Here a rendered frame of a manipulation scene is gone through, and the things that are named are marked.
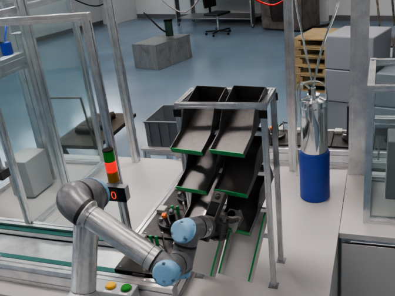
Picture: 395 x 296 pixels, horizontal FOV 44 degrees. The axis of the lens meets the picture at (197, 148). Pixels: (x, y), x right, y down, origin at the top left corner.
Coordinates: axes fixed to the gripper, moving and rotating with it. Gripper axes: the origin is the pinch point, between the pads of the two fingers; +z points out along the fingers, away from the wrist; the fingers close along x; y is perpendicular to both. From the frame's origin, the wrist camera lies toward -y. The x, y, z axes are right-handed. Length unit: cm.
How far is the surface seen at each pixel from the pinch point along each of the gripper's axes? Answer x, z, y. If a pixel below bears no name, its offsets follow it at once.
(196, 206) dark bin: -18.6, 3.7, 1.3
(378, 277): 40, 85, 28
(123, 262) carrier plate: -48, 0, 33
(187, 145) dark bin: -16.2, -13.7, -23.1
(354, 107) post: 8, 107, -53
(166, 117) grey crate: -182, 198, -29
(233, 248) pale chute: -2.9, 11.2, 15.1
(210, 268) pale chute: -8.8, 5.8, 24.1
